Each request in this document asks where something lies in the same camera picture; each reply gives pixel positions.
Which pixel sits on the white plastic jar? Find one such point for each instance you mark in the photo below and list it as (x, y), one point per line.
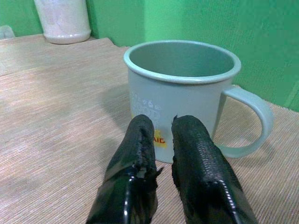
(65, 21)

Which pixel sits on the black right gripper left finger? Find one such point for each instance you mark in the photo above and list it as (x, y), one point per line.
(130, 177)

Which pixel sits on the beige woven table mat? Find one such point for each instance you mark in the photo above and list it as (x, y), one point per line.
(58, 121)

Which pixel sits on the clear plastic container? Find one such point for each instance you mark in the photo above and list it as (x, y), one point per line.
(5, 32)

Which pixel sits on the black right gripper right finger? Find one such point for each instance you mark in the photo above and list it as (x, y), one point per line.
(205, 177)

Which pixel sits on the pale blue printed mug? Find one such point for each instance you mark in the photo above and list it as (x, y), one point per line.
(184, 93)

